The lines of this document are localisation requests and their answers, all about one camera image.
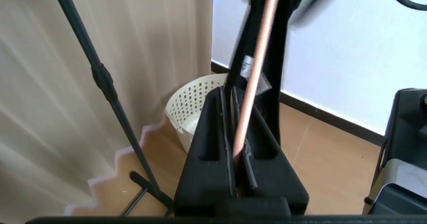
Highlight black garment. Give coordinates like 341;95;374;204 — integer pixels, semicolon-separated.
224;0;305;145

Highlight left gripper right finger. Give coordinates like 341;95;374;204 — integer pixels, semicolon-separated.
232;85;310;216

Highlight black clothes rack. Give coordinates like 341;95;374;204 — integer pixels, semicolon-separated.
49;0;175;217

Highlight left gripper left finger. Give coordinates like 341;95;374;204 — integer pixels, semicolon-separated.
173;85;238;217

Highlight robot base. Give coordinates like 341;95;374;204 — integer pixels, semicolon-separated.
362;87;427;215

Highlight beige curtain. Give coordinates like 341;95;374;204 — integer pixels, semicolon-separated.
0;0;214;224

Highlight white laundry basket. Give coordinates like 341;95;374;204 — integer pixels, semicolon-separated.
163;73;231;154

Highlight pink clothes hanger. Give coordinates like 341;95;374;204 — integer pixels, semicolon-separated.
232;0;284;159

